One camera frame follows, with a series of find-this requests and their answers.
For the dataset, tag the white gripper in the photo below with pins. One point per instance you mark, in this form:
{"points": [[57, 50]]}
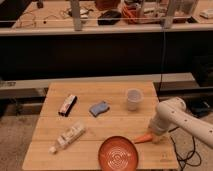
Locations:
{"points": [[158, 128]]}

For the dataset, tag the orange pepper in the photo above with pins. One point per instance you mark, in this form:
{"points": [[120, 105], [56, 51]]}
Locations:
{"points": [[144, 138]]}

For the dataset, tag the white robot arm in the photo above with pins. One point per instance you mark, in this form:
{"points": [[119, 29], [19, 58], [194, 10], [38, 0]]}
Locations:
{"points": [[173, 111]]}

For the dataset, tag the translucent plastic cup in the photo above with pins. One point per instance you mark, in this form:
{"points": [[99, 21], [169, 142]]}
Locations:
{"points": [[134, 98]]}

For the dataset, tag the orange ribbed plate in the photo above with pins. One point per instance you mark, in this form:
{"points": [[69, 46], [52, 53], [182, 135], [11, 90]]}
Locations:
{"points": [[118, 153]]}

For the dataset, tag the blue sponge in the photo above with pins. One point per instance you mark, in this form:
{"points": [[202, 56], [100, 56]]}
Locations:
{"points": [[99, 108]]}

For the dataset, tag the orange tool on bench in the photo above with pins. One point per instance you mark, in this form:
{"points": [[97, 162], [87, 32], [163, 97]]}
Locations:
{"points": [[133, 13]]}

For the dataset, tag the black object on bench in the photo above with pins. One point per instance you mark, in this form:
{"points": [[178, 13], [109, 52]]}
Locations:
{"points": [[110, 17]]}

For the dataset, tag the right metal frame post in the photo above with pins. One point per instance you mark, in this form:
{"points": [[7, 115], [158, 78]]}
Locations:
{"points": [[168, 20]]}

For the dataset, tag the metal frame post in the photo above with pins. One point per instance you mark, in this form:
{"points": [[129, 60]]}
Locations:
{"points": [[168, 20], [75, 7]]}

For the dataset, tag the left metal frame post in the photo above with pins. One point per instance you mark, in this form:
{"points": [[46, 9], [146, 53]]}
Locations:
{"points": [[75, 7]]}

